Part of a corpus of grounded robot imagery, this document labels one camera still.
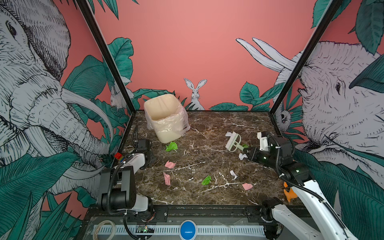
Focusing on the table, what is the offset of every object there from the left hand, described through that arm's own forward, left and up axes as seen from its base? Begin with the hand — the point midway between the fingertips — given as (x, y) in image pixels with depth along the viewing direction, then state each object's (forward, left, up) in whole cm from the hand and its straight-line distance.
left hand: (148, 156), depth 92 cm
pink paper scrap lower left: (-14, -13, -2) cm, 19 cm away
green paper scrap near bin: (+7, -14, -1) cm, 16 cm away
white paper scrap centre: (-12, -52, -2) cm, 53 cm away
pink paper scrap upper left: (-5, -14, -2) cm, 15 cm away
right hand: (-9, -52, +23) cm, 58 cm away
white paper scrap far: (+17, -55, -3) cm, 58 cm away
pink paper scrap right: (-20, -59, -1) cm, 62 cm away
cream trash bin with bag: (+13, -13, +24) cm, 30 cm away
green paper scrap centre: (-16, -36, -2) cm, 39 cm away
